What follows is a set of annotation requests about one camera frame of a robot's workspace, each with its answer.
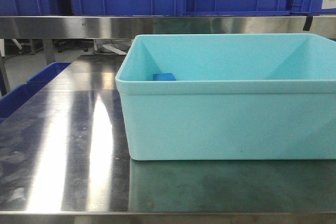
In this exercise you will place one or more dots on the steel shelf front rail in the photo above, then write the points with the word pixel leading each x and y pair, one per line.
pixel 109 27

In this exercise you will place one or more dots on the blue bin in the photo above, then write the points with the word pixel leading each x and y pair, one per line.
pixel 48 73
pixel 16 98

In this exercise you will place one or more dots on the small blue cube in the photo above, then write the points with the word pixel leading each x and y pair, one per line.
pixel 168 76

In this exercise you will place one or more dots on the light teal plastic bin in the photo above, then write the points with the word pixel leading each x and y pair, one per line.
pixel 236 96

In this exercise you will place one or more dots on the blue bin lower left near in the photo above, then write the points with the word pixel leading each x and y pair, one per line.
pixel 16 98

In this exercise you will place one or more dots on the blue bin lower left far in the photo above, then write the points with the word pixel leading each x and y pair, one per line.
pixel 48 73

